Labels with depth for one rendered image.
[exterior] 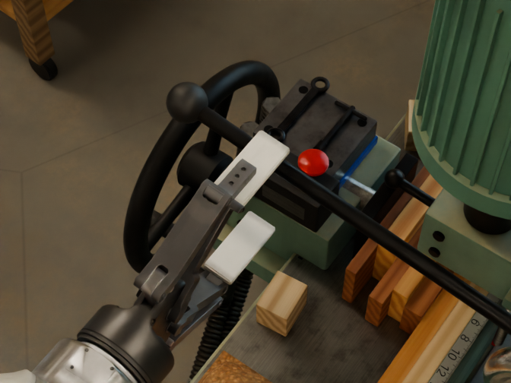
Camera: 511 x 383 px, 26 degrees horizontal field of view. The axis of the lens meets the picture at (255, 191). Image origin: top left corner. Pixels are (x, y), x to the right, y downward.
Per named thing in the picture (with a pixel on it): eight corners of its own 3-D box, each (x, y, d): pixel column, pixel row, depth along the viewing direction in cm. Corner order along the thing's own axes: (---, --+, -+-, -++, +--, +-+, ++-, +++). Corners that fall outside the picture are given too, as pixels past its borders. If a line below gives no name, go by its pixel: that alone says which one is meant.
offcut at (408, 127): (434, 153, 122) (439, 134, 119) (404, 150, 122) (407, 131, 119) (434, 121, 125) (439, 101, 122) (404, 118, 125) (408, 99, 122)
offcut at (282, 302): (277, 288, 113) (277, 270, 110) (306, 302, 112) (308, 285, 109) (255, 321, 111) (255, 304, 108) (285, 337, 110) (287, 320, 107)
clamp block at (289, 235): (295, 134, 127) (298, 86, 120) (395, 191, 123) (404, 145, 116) (218, 223, 121) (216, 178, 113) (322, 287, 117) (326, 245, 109)
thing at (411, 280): (485, 178, 120) (494, 150, 116) (499, 186, 120) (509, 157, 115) (386, 314, 112) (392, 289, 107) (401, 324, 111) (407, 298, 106)
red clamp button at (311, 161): (309, 147, 109) (309, 141, 108) (334, 162, 108) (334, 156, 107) (291, 168, 107) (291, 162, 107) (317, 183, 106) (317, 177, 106)
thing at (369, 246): (458, 142, 123) (468, 108, 118) (468, 147, 123) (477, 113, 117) (341, 298, 113) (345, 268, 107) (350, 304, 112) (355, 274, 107)
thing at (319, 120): (298, 98, 119) (300, 65, 114) (385, 147, 115) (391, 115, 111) (226, 181, 113) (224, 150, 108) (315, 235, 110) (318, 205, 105)
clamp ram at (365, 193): (350, 172, 120) (356, 123, 113) (408, 206, 118) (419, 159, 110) (303, 230, 116) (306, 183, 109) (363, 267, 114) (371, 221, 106)
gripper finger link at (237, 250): (230, 282, 98) (230, 286, 99) (276, 227, 101) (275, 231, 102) (203, 264, 99) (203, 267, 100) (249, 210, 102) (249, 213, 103)
